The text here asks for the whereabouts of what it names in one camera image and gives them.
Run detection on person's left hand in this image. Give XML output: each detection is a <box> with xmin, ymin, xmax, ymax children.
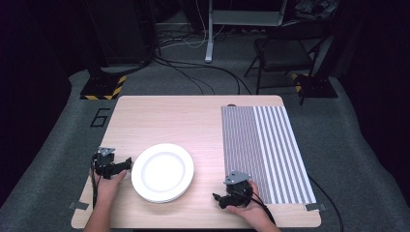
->
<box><xmin>96</xmin><ymin>169</ymin><xmax>129</xmax><ymax>208</ymax></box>

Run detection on grey tape piece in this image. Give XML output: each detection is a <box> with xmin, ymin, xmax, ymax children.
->
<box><xmin>304</xmin><ymin>202</ymin><xmax>328</xmax><ymax>212</ymax></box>
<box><xmin>68</xmin><ymin>201</ymin><xmax>90</xmax><ymax>211</ymax></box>

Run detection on black floor cable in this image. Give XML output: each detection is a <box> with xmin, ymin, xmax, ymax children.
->
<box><xmin>307</xmin><ymin>174</ymin><xmax>345</xmax><ymax>232</ymax></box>

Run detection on grey white striped placemat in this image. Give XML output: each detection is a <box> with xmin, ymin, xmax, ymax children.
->
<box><xmin>220</xmin><ymin>104</ymin><xmax>318</xmax><ymax>206</ymax></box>

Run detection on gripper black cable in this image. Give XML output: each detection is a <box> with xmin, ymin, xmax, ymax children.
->
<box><xmin>90</xmin><ymin>158</ymin><xmax>100</xmax><ymax>210</ymax></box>
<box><xmin>231</xmin><ymin>188</ymin><xmax>277</xmax><ymax>225</ymax></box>

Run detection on white metal stand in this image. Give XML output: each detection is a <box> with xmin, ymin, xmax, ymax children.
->
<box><xmin>204</xmin><ymin>0</ymin><xmax>288</xmax><ymax>64</ymax></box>

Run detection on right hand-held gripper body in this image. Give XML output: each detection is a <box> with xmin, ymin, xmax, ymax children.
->
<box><xmin>222</xmin><ymin>170</ymin><xmax>254</xmax><ymax>209</ymax></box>

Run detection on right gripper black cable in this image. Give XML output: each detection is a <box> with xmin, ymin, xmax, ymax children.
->
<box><xmin>231</xmin><ymin>188</ymin><xmax>277</xmax><ymax>225</ymax></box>

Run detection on person's right hand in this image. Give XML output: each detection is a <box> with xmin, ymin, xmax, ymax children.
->
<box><xmin>225</xmin><ymin>180</ymin><xmax>269</xmax><ymax>225</ymax></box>

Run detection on white floor cable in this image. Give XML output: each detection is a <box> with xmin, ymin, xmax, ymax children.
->
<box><xmin>160</xmin><ymin>0</ymin><xmax>226</xmax><ymax>50</ymax></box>

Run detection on black hazard-striped stand base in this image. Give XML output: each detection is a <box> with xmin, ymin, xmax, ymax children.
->
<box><xmin>79</xmin><ymin>74</ymin><xmax>128</xmax><ymax>102</ymax></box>
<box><xmin>291</xmin><ymin>72</ymin><xmax>339</xmax><ymax>106</ymax></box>

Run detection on black folding chair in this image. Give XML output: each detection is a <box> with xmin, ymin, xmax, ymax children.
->
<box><xmin>243</xmin><ymin>22</ymin><xmax>327</xmax><ymax>96</ymax></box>

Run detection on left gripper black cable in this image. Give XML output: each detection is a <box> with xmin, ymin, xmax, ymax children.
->
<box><xmin>90</xmin><ymin>158</ymin><xmax>100</xmax><ymax>210</ymax></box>

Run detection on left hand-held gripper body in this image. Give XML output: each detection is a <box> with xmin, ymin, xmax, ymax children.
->
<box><xmin>91</xmin><ymin>146</ymin><xmax>123</xmax><ymax>180</ymax></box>

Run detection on black floor cables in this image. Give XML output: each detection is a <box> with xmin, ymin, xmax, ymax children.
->
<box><xmin>151</xmin><ymin>53</ymin><xmax>253</xmax><ymax>96</ymax></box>

